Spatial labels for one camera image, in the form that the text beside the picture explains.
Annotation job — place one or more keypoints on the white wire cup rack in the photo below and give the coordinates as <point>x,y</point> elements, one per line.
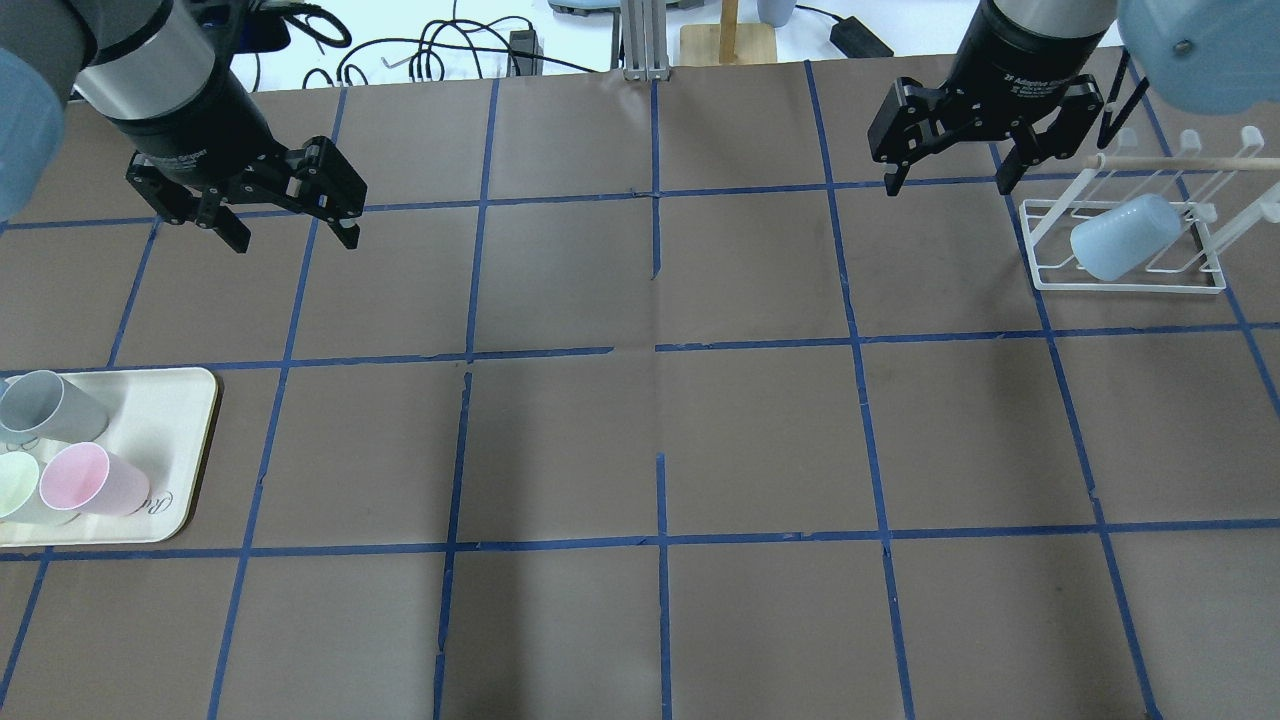
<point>1219,198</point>

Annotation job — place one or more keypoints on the pale green plastic cup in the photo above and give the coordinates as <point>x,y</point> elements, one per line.
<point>21,502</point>

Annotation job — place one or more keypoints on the aluminium frame post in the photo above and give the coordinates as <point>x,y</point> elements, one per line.
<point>643,40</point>

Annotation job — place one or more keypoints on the cream plastic tray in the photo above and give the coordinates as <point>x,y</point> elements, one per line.
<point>161,421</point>

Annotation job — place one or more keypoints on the black power adapter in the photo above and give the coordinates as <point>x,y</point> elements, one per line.
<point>857,41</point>

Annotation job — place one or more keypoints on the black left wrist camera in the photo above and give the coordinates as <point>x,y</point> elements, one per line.
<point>243,27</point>

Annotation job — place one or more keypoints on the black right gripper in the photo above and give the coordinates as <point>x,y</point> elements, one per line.
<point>1018,62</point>

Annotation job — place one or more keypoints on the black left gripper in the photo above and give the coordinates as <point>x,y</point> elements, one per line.
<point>197,127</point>

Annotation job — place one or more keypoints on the light blue plastic cup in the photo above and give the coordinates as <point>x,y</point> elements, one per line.
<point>1116,242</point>

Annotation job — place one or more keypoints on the grey plastic cup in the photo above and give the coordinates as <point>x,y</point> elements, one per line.
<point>46,405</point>

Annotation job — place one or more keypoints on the wooden stand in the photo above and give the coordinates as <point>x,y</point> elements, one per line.
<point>730,42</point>

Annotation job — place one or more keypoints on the pink plastic cup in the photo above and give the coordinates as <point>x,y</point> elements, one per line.
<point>88,478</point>

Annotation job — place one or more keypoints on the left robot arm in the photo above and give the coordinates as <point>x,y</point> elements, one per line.
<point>159,71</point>

